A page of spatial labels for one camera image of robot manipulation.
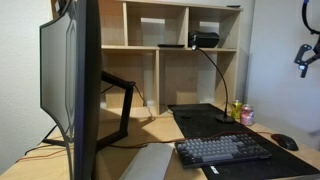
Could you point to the yellow drink can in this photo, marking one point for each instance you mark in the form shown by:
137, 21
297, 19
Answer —
236, 109

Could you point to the grey wrist rest pad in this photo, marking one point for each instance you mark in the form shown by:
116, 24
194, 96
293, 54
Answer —
146, 163

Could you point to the black gooseneck desk lamp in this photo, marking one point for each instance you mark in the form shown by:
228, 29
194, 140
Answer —
225, 118

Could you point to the black computer mouse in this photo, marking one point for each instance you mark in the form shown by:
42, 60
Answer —
285, 141

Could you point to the black desk mat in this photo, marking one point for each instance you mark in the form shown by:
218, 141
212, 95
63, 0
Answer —
200, 123

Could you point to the black box on shelf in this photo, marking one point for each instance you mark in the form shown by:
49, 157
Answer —
203, 39

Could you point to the black curved computer monitor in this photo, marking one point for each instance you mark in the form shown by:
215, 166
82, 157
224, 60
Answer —
86, 83

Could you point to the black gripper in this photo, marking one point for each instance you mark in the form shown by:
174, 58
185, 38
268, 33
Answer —
317, 51

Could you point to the grey black mechanical keyboard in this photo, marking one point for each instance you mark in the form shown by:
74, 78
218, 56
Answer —
220, 150

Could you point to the pink drink can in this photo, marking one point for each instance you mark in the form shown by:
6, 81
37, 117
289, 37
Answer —
247, 115

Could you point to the wooden cubby shelf unit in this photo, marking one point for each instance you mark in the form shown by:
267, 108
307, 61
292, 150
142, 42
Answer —
156, 83

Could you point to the small black remote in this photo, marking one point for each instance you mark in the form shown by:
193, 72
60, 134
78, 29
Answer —
233, 6

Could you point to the black angular monitor stand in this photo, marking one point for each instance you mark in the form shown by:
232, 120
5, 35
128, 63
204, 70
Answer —
126, 106

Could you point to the flat black device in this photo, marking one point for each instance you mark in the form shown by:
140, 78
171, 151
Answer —
170, 45

